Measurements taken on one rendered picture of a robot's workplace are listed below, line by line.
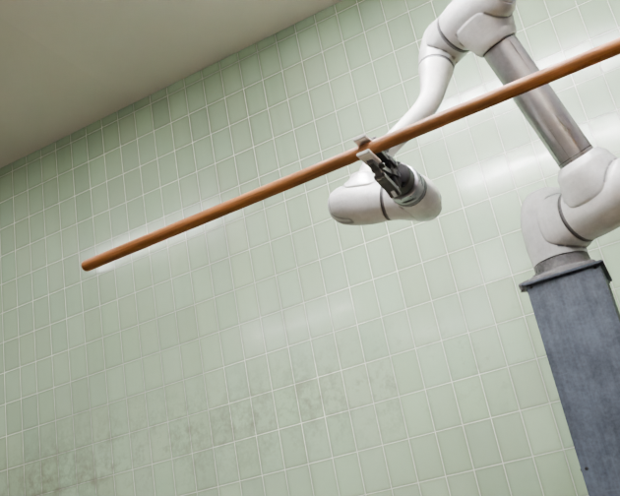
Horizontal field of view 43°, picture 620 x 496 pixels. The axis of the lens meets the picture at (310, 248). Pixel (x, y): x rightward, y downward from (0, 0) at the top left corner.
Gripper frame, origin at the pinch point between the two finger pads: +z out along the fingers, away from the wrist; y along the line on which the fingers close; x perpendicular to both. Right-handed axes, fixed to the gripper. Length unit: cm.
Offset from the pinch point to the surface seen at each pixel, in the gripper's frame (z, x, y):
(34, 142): -116, 204, -140
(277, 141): -122, 76, -88
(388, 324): -122, 45, 4
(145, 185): -122, 145, -94
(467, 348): -121, 19, 21
